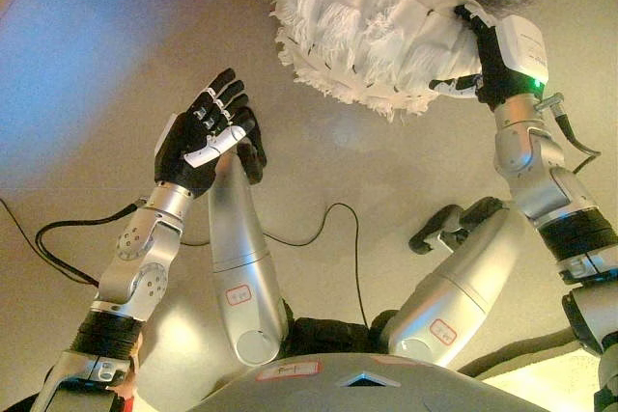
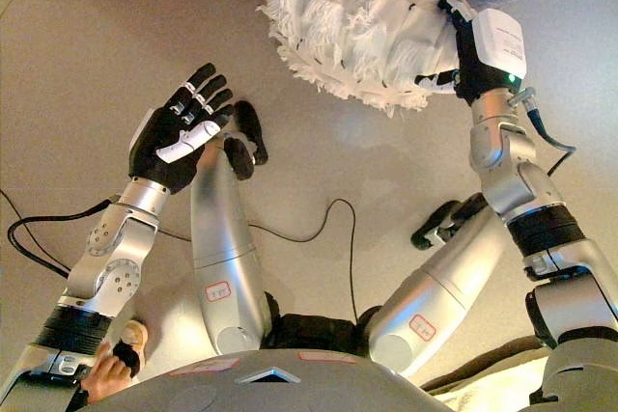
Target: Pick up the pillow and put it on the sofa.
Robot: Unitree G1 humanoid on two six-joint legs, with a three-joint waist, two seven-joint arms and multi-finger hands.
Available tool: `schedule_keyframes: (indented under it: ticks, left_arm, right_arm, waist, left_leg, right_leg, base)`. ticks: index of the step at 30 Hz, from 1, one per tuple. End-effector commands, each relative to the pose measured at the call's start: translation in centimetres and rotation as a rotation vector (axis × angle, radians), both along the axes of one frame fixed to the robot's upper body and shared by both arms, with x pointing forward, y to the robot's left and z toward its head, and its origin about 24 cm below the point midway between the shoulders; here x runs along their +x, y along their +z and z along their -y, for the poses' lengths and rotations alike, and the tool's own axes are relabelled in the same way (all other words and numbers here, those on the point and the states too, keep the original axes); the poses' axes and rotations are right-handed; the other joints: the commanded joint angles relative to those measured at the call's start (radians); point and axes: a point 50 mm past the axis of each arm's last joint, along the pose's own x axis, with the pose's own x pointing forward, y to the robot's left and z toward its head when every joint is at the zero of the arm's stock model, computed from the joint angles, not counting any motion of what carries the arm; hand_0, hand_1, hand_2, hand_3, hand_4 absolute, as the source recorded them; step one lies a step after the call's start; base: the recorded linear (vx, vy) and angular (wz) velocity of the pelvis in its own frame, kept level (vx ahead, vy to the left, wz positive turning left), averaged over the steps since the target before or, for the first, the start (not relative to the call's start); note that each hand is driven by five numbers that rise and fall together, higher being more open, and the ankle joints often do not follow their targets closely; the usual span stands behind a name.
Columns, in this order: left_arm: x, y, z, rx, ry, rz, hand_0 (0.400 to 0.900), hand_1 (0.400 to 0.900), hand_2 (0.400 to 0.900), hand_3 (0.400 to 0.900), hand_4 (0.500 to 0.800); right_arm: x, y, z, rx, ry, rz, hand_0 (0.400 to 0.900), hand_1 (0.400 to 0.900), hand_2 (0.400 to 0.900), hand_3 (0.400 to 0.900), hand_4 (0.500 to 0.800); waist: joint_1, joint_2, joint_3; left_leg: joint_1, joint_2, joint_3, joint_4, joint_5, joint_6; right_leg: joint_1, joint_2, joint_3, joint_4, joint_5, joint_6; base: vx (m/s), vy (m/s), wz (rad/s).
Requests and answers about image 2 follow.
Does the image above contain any bare person hand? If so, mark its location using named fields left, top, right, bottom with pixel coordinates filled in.
left=78, top=318, right=150, bottom=406

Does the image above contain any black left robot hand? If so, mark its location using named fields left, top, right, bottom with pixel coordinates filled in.
left=127, top=62, right=237, bottom=196

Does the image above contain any cream fringed pillow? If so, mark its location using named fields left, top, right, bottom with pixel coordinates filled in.
left=244, top=0, right=465, bottom=119

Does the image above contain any black left robot foot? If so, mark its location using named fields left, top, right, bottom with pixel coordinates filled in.
left=220, top=99, right=270, bottom=182

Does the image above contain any black robot foot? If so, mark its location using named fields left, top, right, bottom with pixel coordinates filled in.
left=409, top=192, right=490, bottom=252
left=220, top=99, right=270, bottom=182

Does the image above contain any silver left robot leg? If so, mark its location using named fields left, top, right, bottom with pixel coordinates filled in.
left=188, top=134, right=274, bottom=358

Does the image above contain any silver robot leg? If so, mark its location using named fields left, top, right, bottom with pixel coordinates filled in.
left=188, top=134, right=274, bottom=358
left=366, top=210, right=516, bottom=379

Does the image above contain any grey robot torso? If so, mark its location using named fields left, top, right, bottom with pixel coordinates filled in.
left=81, top=348, right=458, bottom=412

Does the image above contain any black robot pelvis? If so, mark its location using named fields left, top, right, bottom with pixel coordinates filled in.
left=263, top=293, right=376, bottom=353

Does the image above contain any black right robot foot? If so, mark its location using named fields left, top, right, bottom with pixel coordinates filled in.
left=409, top=192, right=490, bottom=252

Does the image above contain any silver right robot leg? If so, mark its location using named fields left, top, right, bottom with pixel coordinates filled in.
left=366, top=210, right=516, bottom=379

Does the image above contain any cream cushion with brown edge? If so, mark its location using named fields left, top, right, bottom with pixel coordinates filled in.
left=418, top=334, right=552, bottom=412

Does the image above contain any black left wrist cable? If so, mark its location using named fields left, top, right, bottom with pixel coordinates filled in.
left=6, top=194, right=123, bottom=279

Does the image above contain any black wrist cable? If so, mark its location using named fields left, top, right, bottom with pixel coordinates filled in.
left=507, top=86, right=579, bottom=178
left=6, top=194, right=123, bottom=279

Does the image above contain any thin black floor cable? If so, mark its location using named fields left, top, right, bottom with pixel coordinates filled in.
left=157, top=198, right=359, bottom=325

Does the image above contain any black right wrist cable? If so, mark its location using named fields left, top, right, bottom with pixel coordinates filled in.
left=507, top=86, right=579, bottom=178

